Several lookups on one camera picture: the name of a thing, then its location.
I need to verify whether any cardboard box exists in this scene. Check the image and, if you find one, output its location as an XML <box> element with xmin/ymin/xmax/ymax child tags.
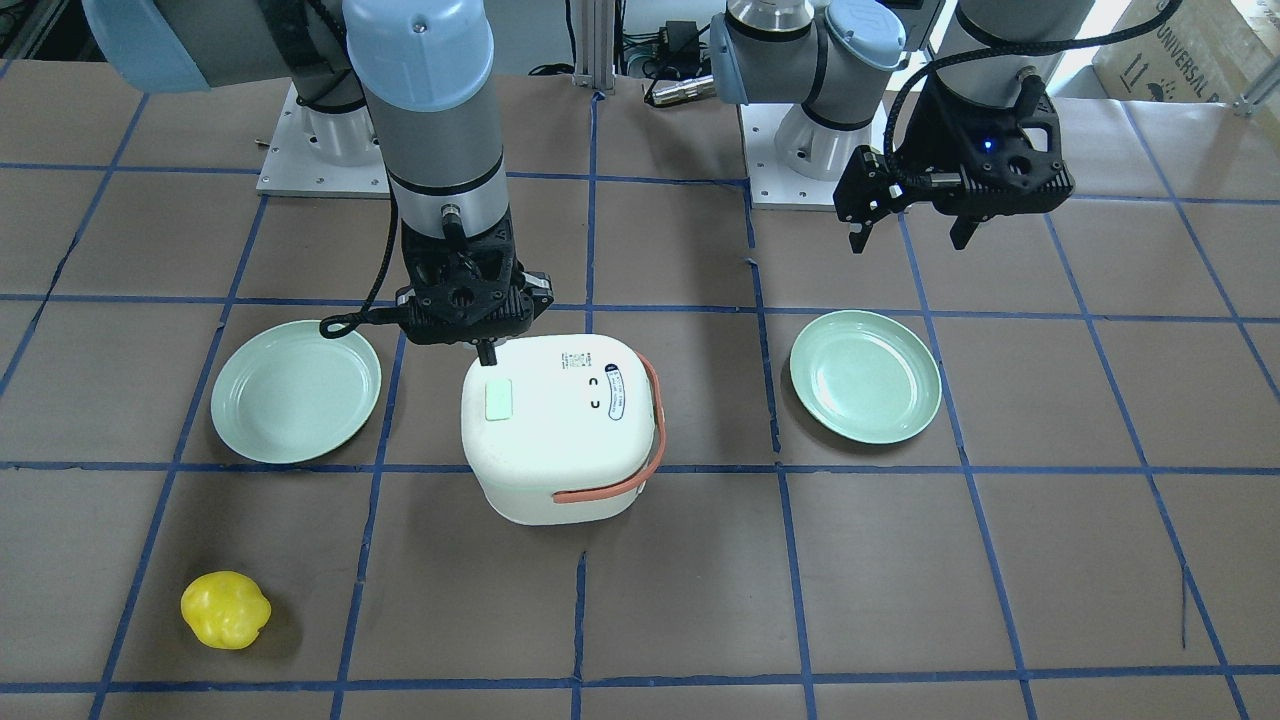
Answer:
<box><xmin>1092</xmin><ymin>1</ymin><xmax>1279</xmax><ymax>102</ymax></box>

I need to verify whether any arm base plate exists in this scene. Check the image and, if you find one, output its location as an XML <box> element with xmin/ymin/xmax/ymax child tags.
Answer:
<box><xmin>739</xmin><ymin>101</ymin><xmax>887</xmax><ymax>211</ymax></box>
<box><xmin>256</xmin><ymin>86</ymin><xmax>389</xmax><ymax>199</ymax></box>

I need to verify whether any white rice cooker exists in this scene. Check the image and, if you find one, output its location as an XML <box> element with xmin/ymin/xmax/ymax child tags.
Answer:
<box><xmin>460</xmin><ymin>334</ymin><xmax>667</xmax><ymax>527</ymax></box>

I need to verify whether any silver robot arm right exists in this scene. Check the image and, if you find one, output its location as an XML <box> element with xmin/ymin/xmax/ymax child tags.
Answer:
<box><xmin>82</xmin><ymin>1</ymin><xmax>554</xmax><ymax>366</ymax></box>

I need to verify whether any black power adapter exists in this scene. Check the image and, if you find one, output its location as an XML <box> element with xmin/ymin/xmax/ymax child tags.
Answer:
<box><xmin>659</xmin><ymin>20</ymin><xmax>701</xmax><ymax>64</ymax></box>

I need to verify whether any green plate near right arm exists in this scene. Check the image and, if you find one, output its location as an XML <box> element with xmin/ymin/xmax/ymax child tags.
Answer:
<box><xmin>210</xmin><ymin>320</ymin><xmax>381</xmax><ymax>465</ymax></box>

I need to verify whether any yellow toy bell pepper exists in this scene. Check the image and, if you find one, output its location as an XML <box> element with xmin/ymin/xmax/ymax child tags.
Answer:
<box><xmin>180</xmin><ymin>570</ymin><xmax>273</xmax><ymax>650</ymax></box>

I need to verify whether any green plate near left arm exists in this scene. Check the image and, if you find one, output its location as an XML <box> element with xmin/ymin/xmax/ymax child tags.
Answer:
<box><xmin>788</xmin><ymin>310</ymin><xmax>942</xmax><ymax>445</ymax></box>

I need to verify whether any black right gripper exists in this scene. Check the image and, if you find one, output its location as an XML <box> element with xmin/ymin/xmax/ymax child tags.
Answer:
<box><xmin>396</xmin><ymin>211</ymin><xmax>556</xmax><ymax>366</ymax></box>

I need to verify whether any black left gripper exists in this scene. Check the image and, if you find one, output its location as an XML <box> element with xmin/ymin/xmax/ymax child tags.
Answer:
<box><xmin>833</xmin><ymin>72</ymin><xmax>1075</xmax><ymax>254</ymax></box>

